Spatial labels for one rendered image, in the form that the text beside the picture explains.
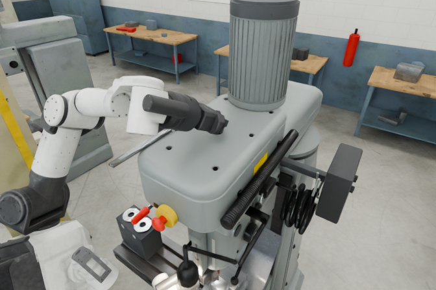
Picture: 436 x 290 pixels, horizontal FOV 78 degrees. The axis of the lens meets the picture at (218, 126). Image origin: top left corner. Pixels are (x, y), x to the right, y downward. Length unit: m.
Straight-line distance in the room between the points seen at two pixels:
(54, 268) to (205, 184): 0.48
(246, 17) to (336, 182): 0.58
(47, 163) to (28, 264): 0.24
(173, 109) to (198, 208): 0.23
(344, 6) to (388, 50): 0.94
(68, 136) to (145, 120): 0.30
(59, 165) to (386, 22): 4.54
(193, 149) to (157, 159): 0.09
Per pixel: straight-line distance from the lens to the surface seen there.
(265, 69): 0.81
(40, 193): 0.88
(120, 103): 0.65
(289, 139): 0.91
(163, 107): 0.54
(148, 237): 1.53
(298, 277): 2.47
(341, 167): 0.98
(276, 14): 0.77
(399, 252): 3.21
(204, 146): 0.70
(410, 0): 4.76
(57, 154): 0.82
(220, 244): 0.96
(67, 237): 0.91
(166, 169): 0.65
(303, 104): 1.26
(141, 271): 1.63
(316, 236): 2.98
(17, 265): 0.86
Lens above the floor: 2.31
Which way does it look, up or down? 33 degrees down
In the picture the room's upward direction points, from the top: straight up
